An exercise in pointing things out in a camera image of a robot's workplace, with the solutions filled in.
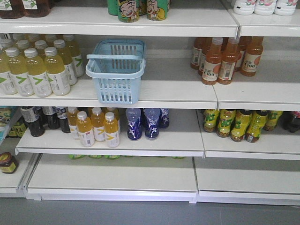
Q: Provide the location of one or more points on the light blue plastic basket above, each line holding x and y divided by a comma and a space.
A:
116, 67

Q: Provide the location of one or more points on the blue sports drink bottle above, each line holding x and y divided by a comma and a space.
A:
134, 131
152, 120

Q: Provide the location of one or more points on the orange vitamin drink bottle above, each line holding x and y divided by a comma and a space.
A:
112, 136
85, 129
97, 119

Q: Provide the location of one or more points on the yellow iced tea bottle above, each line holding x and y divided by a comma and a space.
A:
225, 121
241, 123
210, 119
257, 123

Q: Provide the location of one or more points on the dark tea bottle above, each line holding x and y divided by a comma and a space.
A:
62, 115
31, 116
52, 119

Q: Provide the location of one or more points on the pale green drink bottle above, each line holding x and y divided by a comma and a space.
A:
37, 73
65, 54
19, 71
56, 72

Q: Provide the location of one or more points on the green cartoon drink can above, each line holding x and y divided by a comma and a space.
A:
128, 11
157, 9

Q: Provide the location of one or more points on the plastic cola bottle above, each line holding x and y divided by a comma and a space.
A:
292, 121

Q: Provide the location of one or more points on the teal snack package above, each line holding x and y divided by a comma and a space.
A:
9, 115

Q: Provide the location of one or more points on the sauce jar red lid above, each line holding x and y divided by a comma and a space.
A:
8, 163

